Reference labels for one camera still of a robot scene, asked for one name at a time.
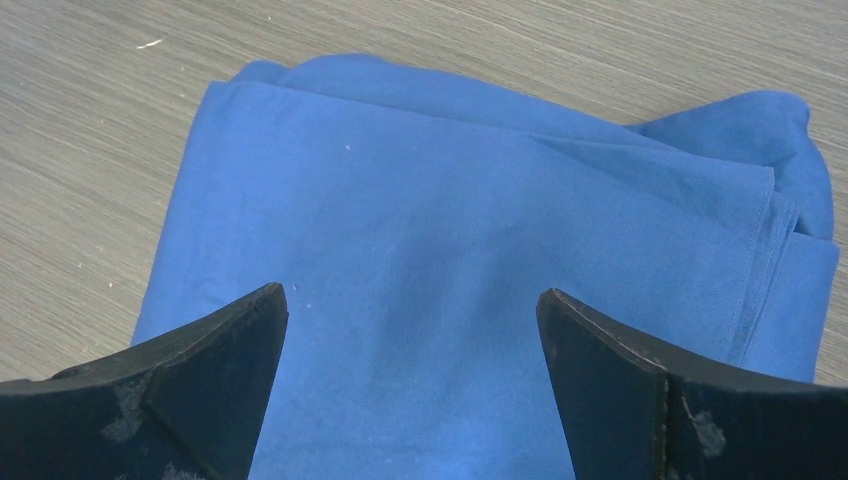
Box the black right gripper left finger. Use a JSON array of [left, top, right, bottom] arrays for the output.
[[1, 283, 288, 479]]

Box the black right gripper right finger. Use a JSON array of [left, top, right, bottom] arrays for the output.
[[536, 289, 847, 479]]

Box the blue surgical drape cloth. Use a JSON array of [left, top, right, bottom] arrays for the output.
[[133, 55, 839, 479]]

